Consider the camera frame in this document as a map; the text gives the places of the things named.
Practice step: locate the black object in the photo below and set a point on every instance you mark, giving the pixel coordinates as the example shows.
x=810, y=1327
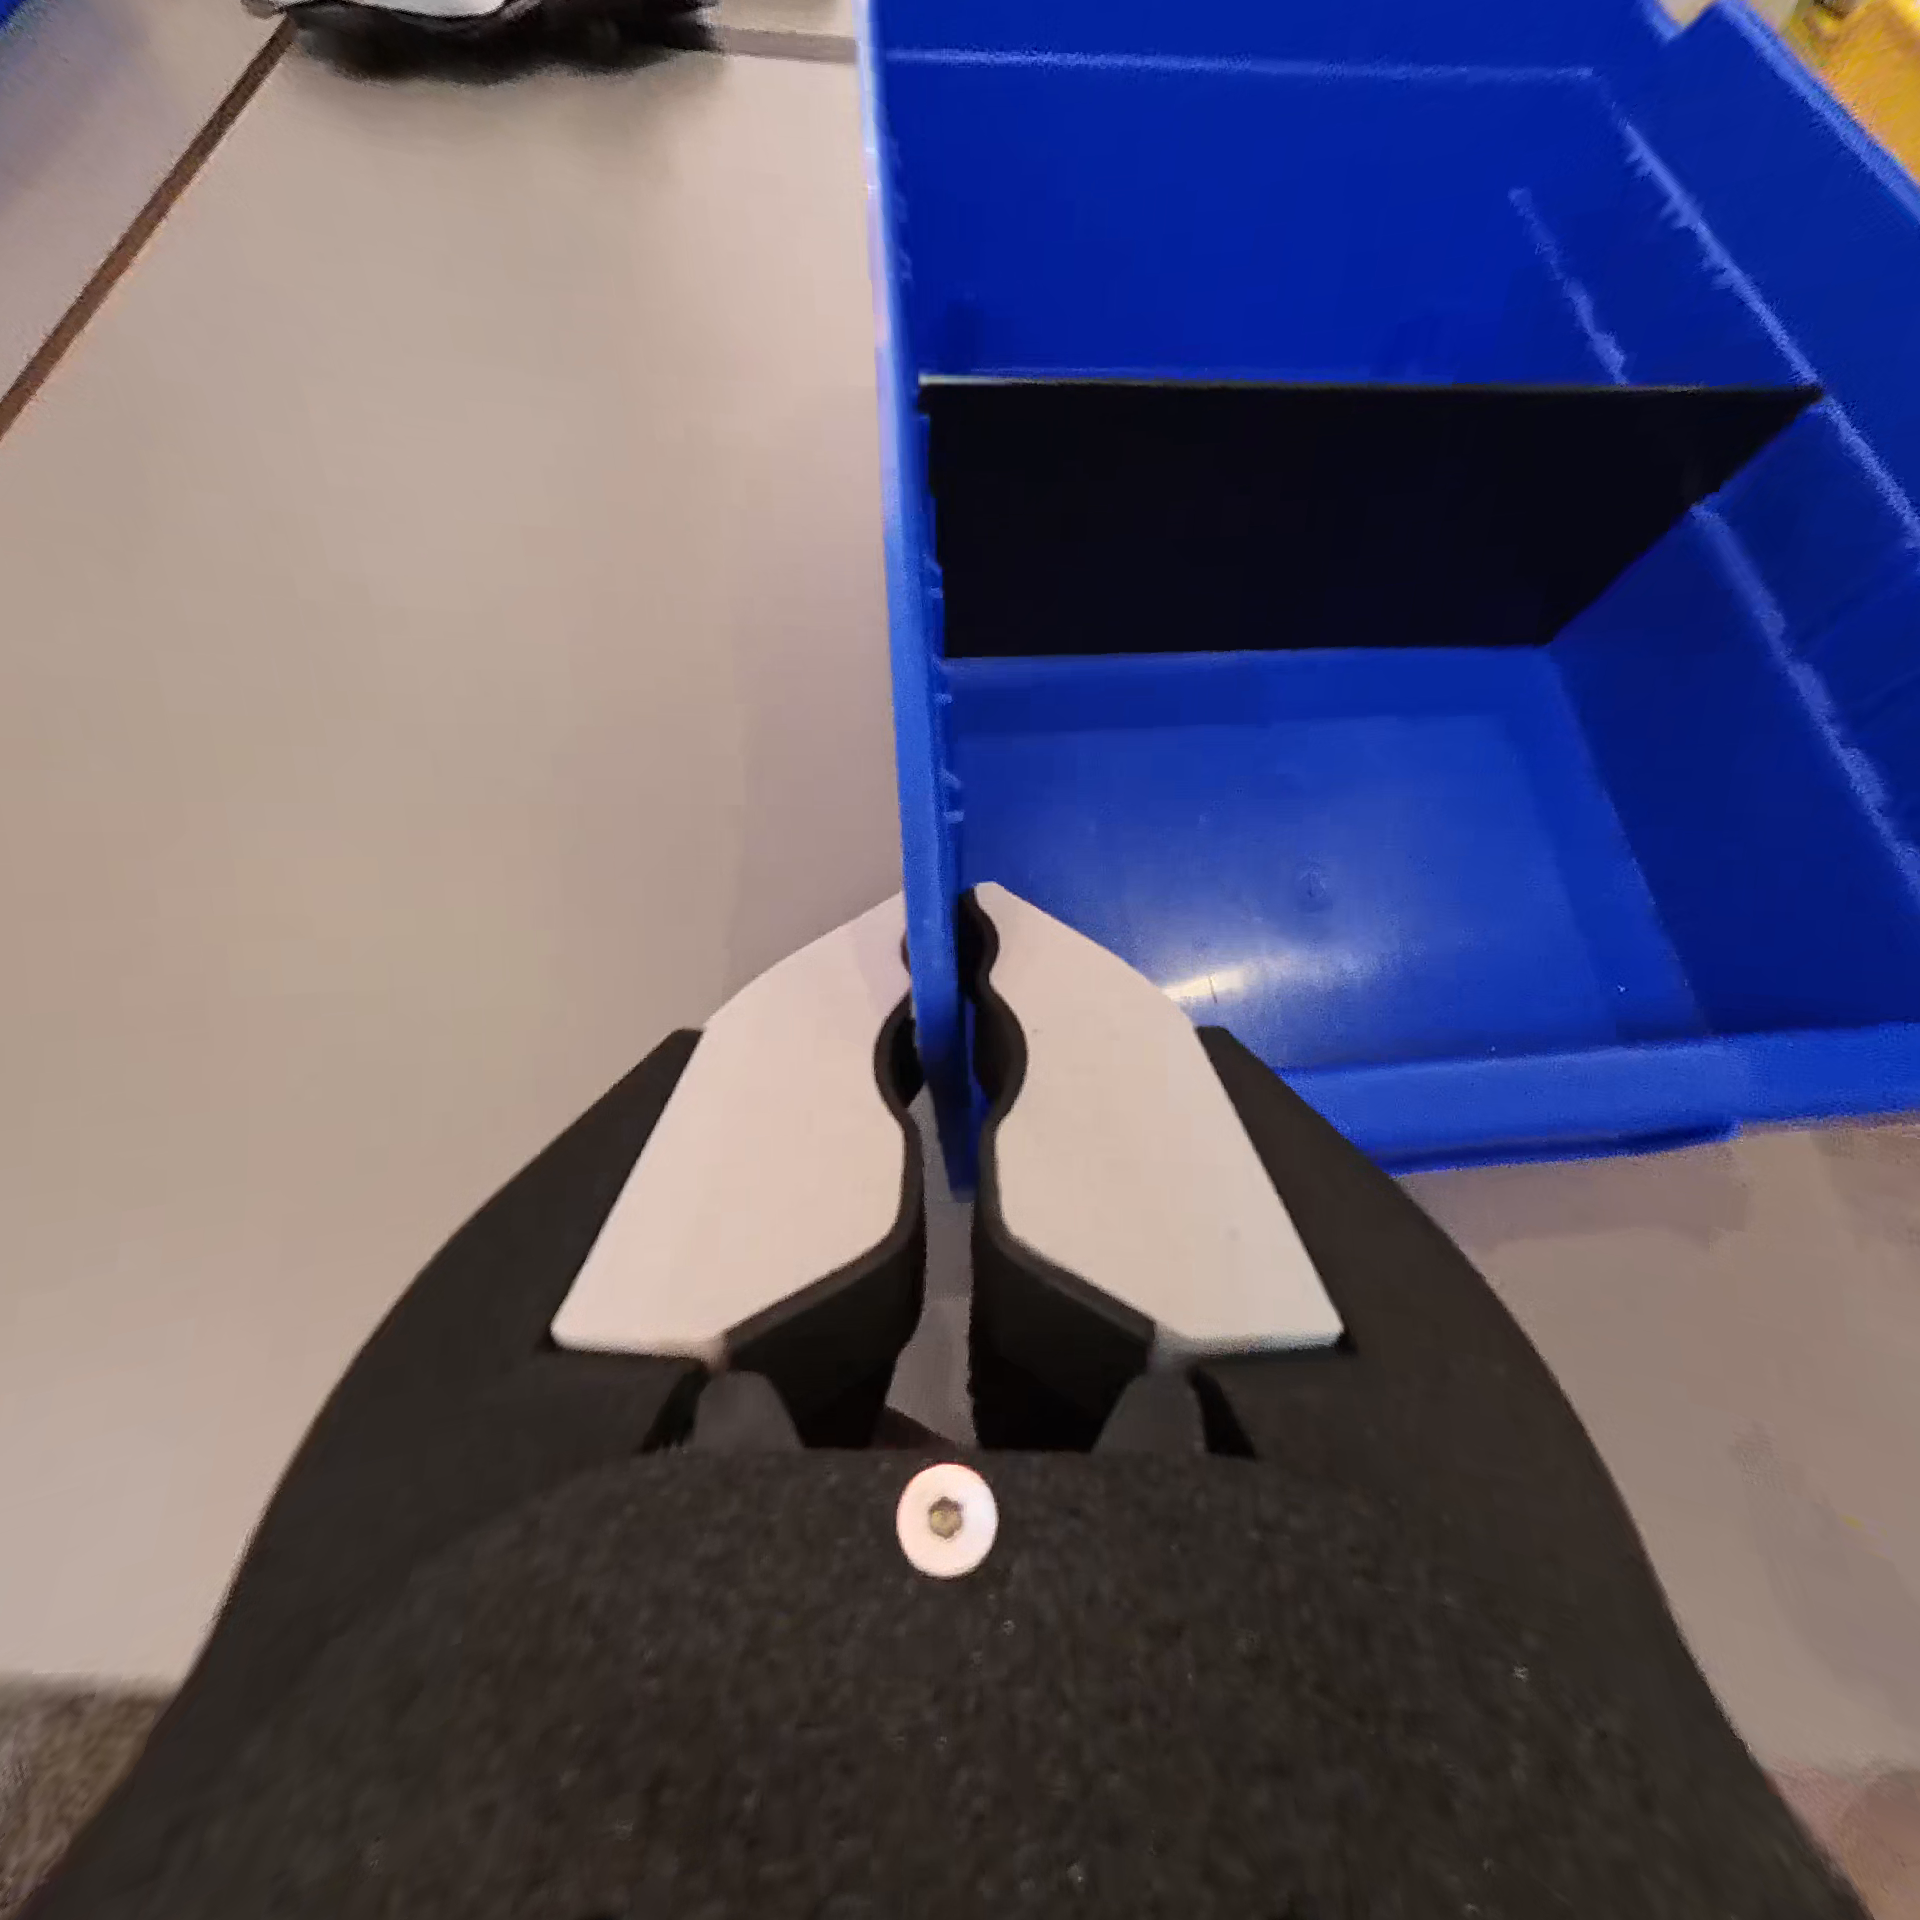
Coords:
x=494, y=35

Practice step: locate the blue plastic bin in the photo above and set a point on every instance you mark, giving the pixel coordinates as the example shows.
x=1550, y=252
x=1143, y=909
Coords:
x=1348, y=840

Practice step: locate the grey desk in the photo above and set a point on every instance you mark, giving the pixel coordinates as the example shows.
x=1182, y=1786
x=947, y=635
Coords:
x=453, y=600

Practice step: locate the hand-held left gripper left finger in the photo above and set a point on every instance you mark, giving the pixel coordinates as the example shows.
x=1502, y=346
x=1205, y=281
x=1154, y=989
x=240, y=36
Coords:
x=720, y=1201

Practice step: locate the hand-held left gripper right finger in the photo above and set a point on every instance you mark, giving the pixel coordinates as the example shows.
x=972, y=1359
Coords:
x=1154, y=1201

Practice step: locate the black bin divider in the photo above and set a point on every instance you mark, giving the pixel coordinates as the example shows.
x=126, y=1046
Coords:
x=1277, y=512

